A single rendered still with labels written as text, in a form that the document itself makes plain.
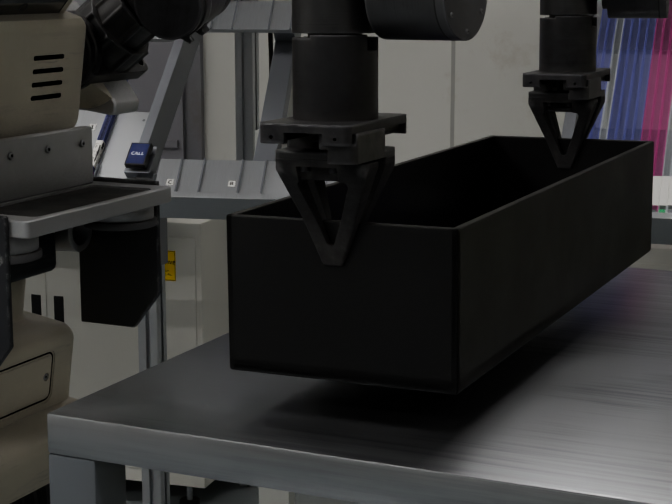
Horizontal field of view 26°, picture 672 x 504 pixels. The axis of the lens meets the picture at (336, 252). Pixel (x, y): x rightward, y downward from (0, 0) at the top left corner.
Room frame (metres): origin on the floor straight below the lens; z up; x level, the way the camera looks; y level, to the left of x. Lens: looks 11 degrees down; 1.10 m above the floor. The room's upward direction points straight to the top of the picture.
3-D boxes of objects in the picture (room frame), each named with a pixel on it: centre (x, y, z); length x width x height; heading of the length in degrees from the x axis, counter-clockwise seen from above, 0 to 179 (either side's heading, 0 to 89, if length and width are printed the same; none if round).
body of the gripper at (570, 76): (1.48, -0.23, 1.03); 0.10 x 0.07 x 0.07; 155
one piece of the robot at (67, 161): (1.42, 0.29, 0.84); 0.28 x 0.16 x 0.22; 155
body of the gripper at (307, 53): (0.97, 0.00, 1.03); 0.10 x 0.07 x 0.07; 156
